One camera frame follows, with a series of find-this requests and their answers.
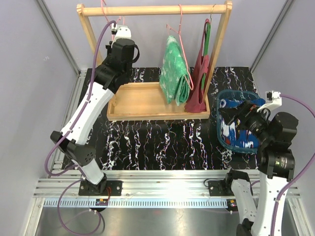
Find teal transparent plastic bin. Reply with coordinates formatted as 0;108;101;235
216;89;260;154

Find aluminium mounting rail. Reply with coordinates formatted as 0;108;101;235
33;169;302;208

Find black marbled table mat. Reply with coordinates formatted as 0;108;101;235
87;67;256;170

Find blue patterned trousers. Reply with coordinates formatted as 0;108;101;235
219;98;265;149

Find green patterned garment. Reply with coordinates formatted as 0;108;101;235
159;35;190;106

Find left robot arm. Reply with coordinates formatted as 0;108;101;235
50;38;140;195

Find pink wire hanger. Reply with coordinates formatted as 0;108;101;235
166;4;194;90
100;0;126;41

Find maroon tank top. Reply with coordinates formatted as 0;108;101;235
184;19;210;113

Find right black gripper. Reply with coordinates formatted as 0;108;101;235
219;100;274;144

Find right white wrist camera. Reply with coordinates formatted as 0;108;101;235
257;90;282;112

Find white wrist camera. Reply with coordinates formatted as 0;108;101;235
111;24;131;42
257;90;282;112

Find wooden clothes rack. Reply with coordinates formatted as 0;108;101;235
76;0;232;121

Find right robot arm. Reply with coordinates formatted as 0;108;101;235
219;101;299;236

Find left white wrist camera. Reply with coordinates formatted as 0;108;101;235
111;24;131;42

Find green plastic hanger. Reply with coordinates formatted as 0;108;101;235
200;7;214;94

